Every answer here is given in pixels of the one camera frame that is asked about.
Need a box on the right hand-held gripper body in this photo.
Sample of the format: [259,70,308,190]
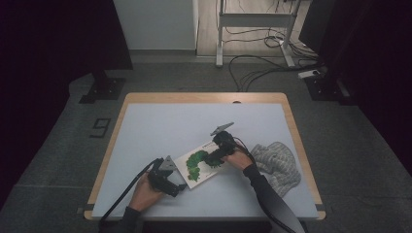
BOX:
[210,121,238,157]

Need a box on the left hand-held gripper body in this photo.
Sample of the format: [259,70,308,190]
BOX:
[147,155,183,192]

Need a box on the white picture book green print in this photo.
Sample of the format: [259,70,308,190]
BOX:
[174,141,232,189]

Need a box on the grey striped knit cloth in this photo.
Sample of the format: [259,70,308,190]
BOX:
[249,141,302,198]

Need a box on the person's right hand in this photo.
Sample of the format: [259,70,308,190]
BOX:
[223,150,255,172]

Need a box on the person's left hand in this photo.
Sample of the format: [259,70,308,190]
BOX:
[128,174,165,213]

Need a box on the white table mat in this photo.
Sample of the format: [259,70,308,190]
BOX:
[91,102,320,221]

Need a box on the wooden table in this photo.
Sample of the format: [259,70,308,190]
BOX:
[83,91,326,221]

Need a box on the black stand base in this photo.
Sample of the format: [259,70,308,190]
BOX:
[304,76,356,106]
[78,69,126,105]

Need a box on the white power strip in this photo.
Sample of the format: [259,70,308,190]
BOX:
[297,69,322,80]

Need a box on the white cabinet panel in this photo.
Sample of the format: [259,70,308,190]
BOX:
[112,0,199,51]

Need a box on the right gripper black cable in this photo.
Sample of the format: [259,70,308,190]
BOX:
[232,137,297,233]

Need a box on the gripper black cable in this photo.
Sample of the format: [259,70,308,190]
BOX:
[232,137,297,233]
[98,157,163,227]

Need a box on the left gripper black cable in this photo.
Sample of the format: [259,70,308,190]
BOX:
[98,157,163,227]

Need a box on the black looped floor cable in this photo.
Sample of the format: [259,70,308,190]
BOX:
[227,53,325,92]

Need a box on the tangle of black cables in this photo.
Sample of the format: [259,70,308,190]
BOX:
[223,26,320,61]

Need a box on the white metal desk frame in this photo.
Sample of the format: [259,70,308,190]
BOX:
[215,0,302,68]

